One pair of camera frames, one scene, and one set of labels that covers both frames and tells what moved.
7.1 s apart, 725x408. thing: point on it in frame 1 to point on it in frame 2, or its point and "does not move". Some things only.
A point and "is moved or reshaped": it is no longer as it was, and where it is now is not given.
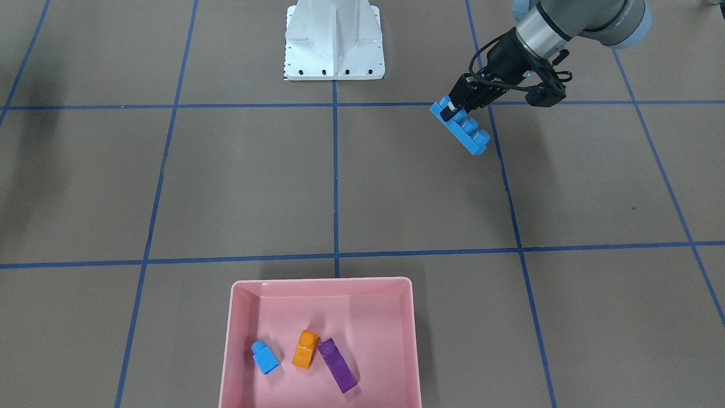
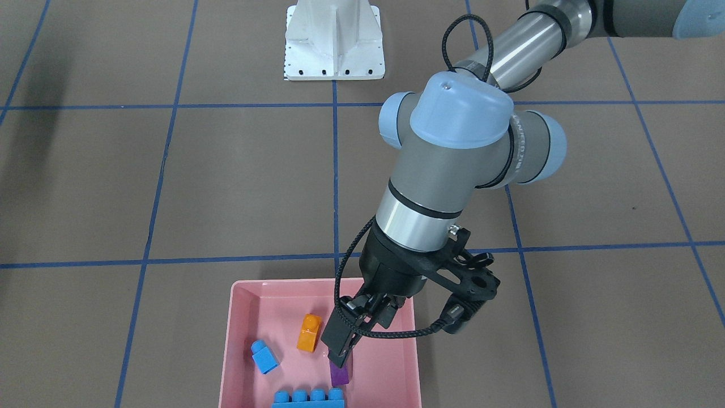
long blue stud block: [462, 128] is moved or reshaped
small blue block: [265, 359] does not move
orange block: [305, 349] to [310, 324]
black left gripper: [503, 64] to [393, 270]
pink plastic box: [320, 342] does not move
